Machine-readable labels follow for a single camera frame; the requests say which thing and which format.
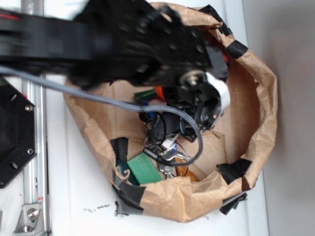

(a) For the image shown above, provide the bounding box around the black hexagonal base plate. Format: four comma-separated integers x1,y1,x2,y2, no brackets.
0,77,36,189

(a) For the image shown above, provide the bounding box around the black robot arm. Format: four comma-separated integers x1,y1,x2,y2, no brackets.
0,0,230,130

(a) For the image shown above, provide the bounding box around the dark teal rounded object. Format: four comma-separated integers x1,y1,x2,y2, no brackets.
116,160,139,186

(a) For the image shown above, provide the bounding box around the green rectangular block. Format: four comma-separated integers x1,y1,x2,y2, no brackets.
127,152,162,185

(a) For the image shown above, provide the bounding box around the grey cable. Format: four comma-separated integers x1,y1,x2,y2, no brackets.
0,65,204,166

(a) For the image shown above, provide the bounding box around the metal corner bracket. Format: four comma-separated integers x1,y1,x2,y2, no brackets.
13,203,45,236

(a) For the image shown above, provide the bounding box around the amber brown wooden object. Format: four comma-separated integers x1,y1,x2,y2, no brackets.
174,157,200,182

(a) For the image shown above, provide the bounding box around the aluminium extrusion rail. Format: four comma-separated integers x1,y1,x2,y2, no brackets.
20,0,51,234

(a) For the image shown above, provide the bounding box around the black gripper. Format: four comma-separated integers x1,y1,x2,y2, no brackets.
105,0,230,130

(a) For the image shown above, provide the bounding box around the brown paper bag bin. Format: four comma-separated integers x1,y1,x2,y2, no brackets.
64,4,278,223

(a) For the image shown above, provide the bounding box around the silver key bunch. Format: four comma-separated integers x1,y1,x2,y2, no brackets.
143,138,195,179

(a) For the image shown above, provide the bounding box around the orange plastic toy carrot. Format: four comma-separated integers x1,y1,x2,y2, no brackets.
134,86,165,100

